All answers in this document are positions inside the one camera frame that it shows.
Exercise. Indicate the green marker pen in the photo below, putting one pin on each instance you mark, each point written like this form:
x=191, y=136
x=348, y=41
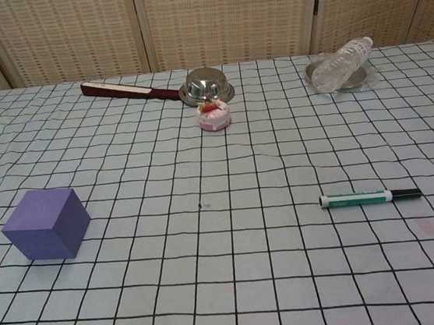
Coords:
x=362, y=197

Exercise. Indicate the purple foam cube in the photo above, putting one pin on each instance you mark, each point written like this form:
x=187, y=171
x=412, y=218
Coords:
x=46, y=231

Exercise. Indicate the pink toy cake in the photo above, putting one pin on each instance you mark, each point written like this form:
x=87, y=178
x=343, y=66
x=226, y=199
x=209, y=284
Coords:
x=213, y=116

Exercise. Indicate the steel bowl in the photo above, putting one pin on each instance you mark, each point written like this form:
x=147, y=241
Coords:
x=206, y=87

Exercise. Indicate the checkered blue tablecloth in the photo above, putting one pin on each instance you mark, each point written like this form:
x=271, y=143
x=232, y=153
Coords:
x=172, y=254

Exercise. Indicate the dark red folding fan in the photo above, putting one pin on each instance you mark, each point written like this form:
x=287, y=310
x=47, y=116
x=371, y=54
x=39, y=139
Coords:
x=130, y=90

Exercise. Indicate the beige folding screen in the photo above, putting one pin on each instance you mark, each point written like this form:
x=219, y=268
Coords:
x=200, y=19

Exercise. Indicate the clear plastic water bottle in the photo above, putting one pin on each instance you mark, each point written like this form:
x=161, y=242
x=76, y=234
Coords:
x=341, y=64

